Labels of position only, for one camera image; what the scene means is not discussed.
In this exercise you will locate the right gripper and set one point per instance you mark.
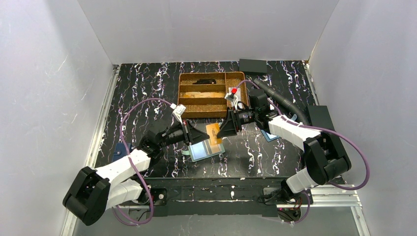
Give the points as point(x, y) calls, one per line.
point(235, 120)

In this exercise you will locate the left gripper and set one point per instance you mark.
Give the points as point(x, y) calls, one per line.
point(188, 133)

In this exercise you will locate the green card holder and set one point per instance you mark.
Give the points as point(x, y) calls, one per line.
point(203, 150)

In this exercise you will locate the orange VIP credit card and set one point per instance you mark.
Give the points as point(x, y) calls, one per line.
point(212, 130)

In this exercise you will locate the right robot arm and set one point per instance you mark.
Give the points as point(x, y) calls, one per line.
point(323, 157)

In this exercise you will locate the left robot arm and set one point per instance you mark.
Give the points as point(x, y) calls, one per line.
point(94, 191)

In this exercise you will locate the bronze card in green holder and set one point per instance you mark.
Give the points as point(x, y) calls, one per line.
point(214, 149)

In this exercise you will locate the tan cards in tray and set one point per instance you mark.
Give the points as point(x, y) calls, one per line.
point(203, 95)

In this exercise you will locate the dark blue card holder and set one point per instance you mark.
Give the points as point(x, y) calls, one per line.
point(119, 152)

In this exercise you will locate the woven brown organizer tray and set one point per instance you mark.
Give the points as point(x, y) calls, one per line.
point(210, 107)

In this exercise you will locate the black object in tray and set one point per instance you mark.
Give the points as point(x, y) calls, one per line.
point(205, 82)

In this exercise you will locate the black flat box rear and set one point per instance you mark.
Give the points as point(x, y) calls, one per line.
point(253, 66)

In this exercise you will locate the black box right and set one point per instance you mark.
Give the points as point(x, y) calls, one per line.
point(319, 116)

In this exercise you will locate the aluminium frame rail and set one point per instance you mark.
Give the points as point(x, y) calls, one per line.
point(228, 195)

